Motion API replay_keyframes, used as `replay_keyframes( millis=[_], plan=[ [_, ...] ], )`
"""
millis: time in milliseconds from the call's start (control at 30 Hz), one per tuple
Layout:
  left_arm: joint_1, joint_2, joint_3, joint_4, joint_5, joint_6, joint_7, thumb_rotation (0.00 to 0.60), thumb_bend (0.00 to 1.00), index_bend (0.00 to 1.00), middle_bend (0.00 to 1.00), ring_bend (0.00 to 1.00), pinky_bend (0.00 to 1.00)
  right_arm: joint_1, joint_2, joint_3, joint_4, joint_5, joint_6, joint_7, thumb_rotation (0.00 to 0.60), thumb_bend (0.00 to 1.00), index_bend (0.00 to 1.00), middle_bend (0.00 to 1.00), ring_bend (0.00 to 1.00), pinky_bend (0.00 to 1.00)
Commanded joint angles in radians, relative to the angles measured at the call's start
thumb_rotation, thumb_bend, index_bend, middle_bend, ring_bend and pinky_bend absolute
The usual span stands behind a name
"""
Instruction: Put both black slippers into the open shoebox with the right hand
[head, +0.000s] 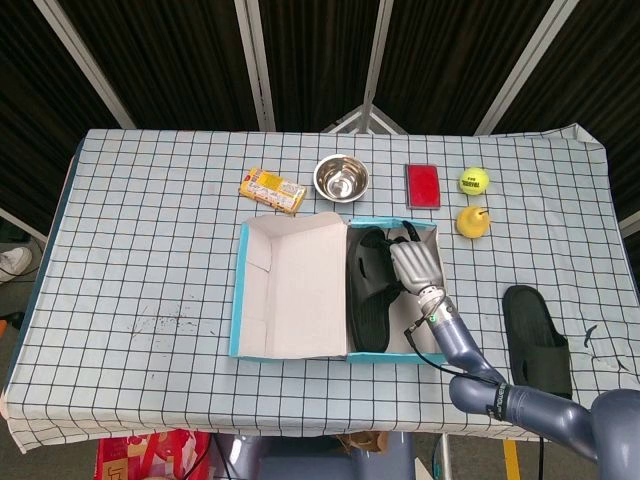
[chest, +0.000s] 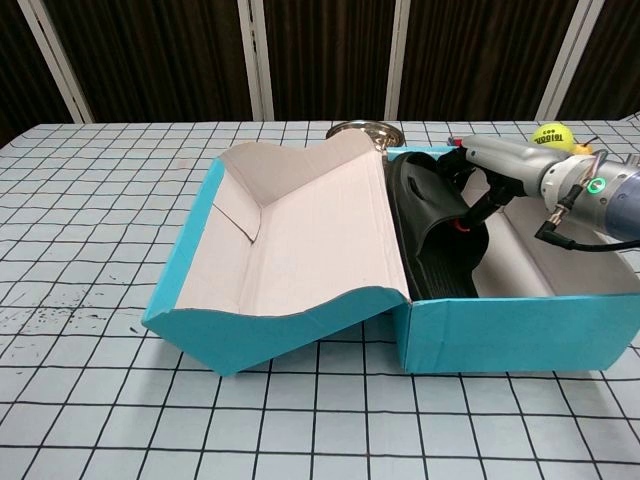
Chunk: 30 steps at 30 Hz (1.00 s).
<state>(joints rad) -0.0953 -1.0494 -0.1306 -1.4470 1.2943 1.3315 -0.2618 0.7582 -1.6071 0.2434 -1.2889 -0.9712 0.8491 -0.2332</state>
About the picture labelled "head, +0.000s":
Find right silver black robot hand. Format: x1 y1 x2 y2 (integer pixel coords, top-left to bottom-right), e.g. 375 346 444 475
387 239 444 296

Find black rubber slipper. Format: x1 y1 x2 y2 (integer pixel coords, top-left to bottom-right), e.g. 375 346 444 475
501 284 574 401
346 227 409 354

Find light blue cardboard shoe box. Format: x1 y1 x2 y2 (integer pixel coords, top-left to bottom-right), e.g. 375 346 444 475
228 210 448 365

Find red printed snack bag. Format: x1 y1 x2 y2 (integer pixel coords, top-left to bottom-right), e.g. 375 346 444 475
94 428 214 480

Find yellow pear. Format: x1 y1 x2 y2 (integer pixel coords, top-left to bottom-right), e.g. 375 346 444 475
453 204 491 237

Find red ink pad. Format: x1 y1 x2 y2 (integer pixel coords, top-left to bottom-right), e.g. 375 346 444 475
404 162 442 210

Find yellow-green tennis ball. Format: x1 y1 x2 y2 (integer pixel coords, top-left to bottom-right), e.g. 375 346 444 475
458 166 490 196

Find stainless steel bowl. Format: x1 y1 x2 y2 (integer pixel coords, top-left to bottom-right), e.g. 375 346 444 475
313 153 371 203

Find yellow snack packet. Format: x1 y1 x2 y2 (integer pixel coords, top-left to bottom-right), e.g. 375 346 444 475
237 167 308 215

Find brown paper bag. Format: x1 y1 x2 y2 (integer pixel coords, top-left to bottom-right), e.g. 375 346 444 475
335 432 391 454

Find grey-blue robot torso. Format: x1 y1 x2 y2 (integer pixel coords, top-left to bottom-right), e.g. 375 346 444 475
214 432 416 480

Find light blue checkered tablecloth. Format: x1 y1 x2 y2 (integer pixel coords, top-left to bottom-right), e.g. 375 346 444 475
0 124 640 454

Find white sneaker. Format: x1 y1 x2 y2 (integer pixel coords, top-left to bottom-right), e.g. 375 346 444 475
0 246 34 281

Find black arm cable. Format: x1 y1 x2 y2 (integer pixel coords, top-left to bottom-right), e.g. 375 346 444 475
403 294 469 376

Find dark screen panel white frame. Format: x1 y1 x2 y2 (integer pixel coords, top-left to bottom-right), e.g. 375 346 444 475
0 0 136 221
477 0 640 221
234 0 396 132
34 0 274 132
357 0 571 136

